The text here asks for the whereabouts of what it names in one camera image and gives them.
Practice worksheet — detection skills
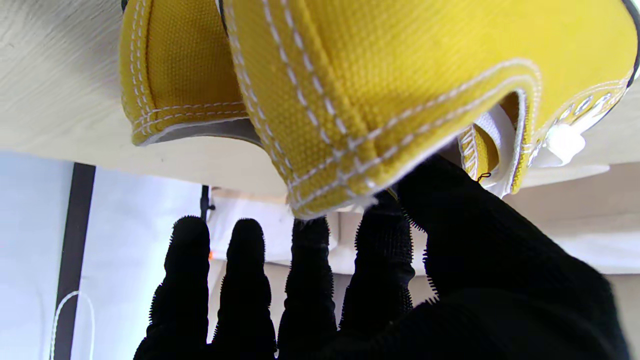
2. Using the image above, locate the thin white cable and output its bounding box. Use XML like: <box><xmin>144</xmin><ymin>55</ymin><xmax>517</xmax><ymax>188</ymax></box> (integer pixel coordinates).
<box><xmin>49</xmin><ymin>290</ymin><xmax>96</xmax><ymax>360</ymax></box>

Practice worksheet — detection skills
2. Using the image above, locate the yellow canvas sneaker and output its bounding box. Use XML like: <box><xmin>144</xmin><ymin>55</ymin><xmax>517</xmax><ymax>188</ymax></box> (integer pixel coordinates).
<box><xmin>118</xmin><ymin>0</ymin><xmax>263</xmax><ymax>147</ymax></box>
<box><xmin>220</xmin><ymin>0</ymin><xmax>640</xmax><ymax>221</ymax></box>

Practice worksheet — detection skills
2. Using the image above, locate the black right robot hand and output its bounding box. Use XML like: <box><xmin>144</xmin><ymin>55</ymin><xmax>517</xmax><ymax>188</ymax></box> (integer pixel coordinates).
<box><xmin>132</xmin><ymin>155</ymin><xmax>631</xmax><ymax>360</ymax></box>

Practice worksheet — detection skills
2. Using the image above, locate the thin black stand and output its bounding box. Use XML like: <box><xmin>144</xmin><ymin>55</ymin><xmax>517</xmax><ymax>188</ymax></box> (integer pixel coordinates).
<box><xmin>200</xmin><ymin>185</ymin><xmax>216</xmax><ymax>223</ymax></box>

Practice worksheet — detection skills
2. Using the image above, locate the black upright pole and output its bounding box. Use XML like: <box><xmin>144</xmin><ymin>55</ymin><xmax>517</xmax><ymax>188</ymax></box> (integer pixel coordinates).
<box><xmin>52</xmin><ymin>162</ymin><xmax>97</xmax><ymax>360</ymax></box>

